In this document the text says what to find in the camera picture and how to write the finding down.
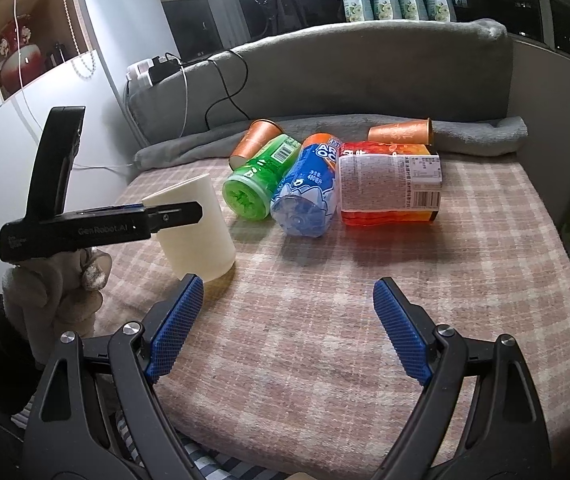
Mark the striped cloth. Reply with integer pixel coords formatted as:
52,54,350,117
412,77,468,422
99,390,316,480

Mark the pink plaid blanket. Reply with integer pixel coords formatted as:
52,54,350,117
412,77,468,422
92,151,570,457

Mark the blue plastic bottle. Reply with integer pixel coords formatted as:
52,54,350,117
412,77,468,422
270,132,344,238

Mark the green plastic bottle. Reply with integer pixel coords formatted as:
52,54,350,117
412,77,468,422
222,134,302,221

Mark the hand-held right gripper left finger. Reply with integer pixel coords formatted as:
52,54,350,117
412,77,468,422
27,274,204,480

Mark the white cup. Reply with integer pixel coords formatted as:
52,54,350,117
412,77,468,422
142,173,238,283

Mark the white power strip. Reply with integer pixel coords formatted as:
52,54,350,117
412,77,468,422
125,57,160,84

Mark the white bead string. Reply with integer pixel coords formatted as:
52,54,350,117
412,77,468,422
64,0,97,80

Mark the grey folded blanket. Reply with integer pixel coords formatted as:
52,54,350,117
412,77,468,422
134,115,529,171

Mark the black charger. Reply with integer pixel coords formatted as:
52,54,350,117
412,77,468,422
149,55,184,84

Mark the person's left hand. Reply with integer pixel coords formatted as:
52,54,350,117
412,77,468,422
2,247,114,363

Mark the white cable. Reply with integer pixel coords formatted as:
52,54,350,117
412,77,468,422
179,64,189,139

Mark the wooden wall shelf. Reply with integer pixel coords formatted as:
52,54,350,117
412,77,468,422
0,0,97,104

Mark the orange paper cup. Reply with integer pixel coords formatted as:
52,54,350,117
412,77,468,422
228,119,286,170
368,118,434,146

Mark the grey sofa backrest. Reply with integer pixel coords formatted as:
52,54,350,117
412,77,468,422
124,18,512,147

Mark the black cable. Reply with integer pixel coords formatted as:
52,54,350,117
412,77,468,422
165,50,252,132

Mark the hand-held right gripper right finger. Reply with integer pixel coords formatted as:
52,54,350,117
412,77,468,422
372,276,553,480

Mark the red plastic bottle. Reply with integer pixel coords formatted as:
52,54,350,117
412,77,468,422
338,141,444,226

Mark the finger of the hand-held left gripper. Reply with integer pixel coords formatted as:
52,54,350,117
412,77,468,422
26,106,87,224
147,201,204,234

